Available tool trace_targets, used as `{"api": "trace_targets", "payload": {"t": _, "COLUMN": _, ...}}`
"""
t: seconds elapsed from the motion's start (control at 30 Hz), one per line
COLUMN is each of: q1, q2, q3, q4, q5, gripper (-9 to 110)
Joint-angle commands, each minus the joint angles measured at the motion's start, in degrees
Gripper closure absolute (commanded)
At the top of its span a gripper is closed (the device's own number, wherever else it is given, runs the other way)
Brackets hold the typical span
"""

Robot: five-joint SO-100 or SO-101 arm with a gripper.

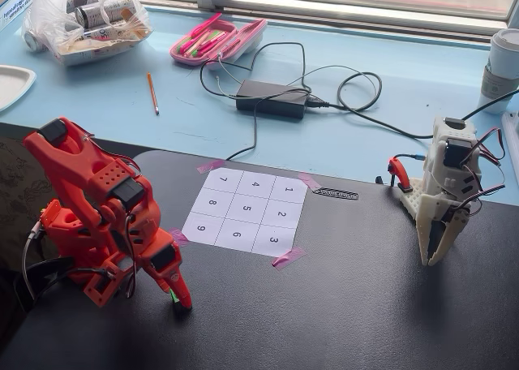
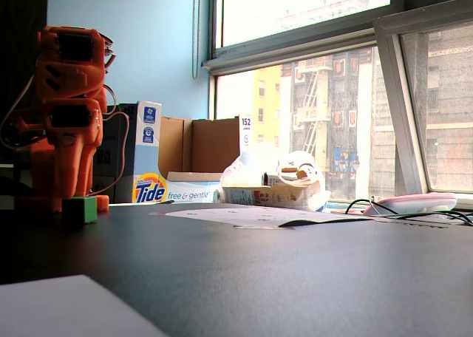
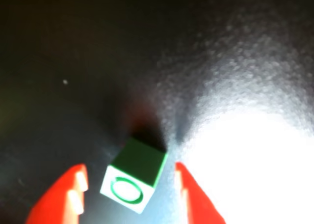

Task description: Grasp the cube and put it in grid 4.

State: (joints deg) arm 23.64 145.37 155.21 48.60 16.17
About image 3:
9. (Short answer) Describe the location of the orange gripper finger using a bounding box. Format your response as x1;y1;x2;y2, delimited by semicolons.
26;163;89;224
175;161;227;224

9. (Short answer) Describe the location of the green cube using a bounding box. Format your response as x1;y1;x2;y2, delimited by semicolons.
99;136;169;215

